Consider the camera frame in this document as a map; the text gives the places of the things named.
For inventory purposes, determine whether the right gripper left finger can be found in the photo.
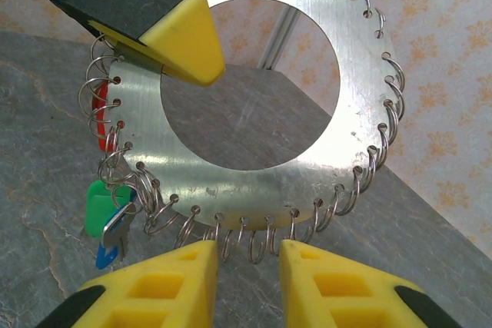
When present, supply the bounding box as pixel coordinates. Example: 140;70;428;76
36;239;219;328

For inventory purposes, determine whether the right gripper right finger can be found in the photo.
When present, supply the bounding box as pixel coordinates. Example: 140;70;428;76
278;239;462;328

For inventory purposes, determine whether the key with blue tag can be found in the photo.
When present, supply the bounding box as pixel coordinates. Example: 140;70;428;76
94;188;138;270

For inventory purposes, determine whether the key with green tag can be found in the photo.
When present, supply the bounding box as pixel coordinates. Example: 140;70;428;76
85;178;135;237

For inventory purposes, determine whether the metal disc with keyrings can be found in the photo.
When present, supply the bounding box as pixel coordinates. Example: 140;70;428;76
78;0;407;266

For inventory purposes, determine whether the key with red tag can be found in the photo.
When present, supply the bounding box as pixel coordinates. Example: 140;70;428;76
91;81;112;152

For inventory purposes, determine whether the aluminium corner post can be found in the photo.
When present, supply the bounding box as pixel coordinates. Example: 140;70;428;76
258;8;298;71

